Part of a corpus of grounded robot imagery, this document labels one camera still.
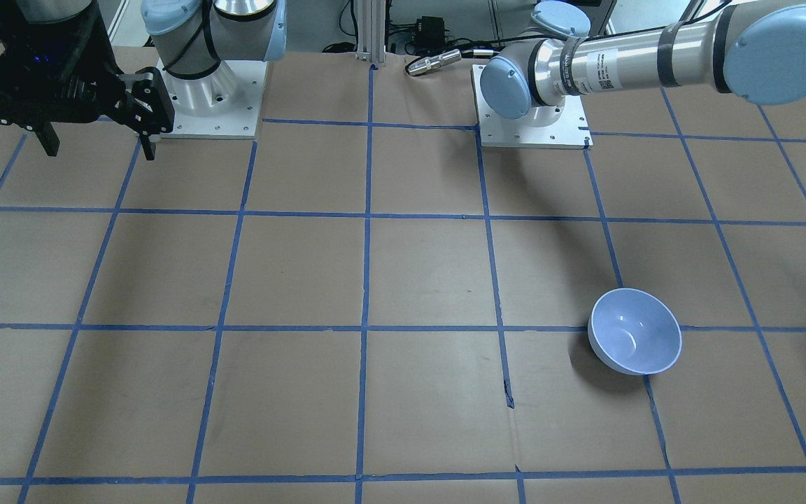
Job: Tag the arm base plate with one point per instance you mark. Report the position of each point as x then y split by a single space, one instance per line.
552 127
224 105

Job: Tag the blue bowl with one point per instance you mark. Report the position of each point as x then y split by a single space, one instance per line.
634 333

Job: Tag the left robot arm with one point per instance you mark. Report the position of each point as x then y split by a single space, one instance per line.
754 50

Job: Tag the aluminium frame post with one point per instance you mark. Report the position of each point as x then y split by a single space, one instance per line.
370 31

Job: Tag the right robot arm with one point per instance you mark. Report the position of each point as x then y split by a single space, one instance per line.
193 38

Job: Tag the silver metal cylinder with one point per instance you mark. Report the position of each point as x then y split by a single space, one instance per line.
431 63

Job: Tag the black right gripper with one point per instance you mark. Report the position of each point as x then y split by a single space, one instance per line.
143 105

